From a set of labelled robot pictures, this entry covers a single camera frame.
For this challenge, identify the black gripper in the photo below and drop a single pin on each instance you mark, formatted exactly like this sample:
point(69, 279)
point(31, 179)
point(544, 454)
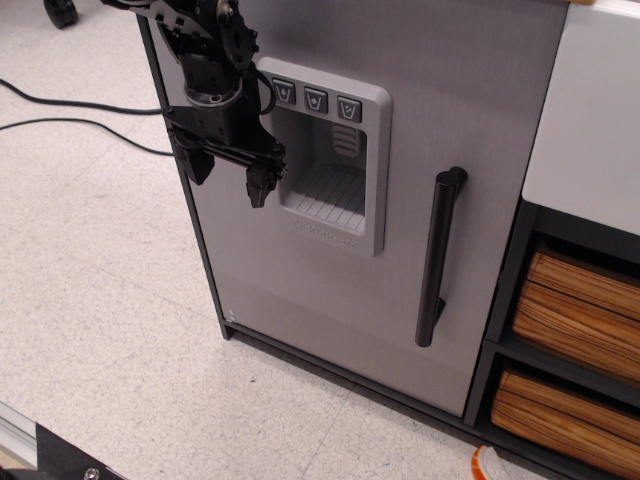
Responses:
point(229, 127)

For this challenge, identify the black bar door handle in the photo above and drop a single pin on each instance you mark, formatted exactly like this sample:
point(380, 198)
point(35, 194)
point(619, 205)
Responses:
point(448, 185)

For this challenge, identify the grey toy fridge door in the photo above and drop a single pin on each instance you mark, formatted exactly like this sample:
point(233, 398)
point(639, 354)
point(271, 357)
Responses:
point(408, 127)

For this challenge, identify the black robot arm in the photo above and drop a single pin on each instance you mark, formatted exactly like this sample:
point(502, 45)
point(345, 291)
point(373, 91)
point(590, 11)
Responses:
point(225, 92)

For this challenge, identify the grey water dispenser panel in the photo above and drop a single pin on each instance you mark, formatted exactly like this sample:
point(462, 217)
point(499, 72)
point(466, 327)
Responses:
point(337, 134)

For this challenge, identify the black caster wheel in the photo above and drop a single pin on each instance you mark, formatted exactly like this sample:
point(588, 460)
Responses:
point(62, 13)

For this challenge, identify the upper wooden striped bin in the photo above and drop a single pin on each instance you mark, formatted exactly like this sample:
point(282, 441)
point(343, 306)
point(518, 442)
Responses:
point(584, 312)

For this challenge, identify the wooden striped bin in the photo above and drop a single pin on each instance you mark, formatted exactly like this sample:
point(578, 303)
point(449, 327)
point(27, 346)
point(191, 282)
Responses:
point(584, 312)
point(568, 422)

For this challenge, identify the orange white object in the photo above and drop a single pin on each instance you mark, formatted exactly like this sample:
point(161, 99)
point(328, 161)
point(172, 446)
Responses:
point(487, 465)

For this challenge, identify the lower wooden striped bin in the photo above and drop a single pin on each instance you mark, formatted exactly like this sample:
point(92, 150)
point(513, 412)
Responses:
point(568, 422)

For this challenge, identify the dark grey cabinet frame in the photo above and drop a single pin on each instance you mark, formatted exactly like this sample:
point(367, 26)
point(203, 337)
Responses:
point(501, 349)

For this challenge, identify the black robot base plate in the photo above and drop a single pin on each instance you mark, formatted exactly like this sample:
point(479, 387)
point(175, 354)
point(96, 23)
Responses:
point(58, 459)

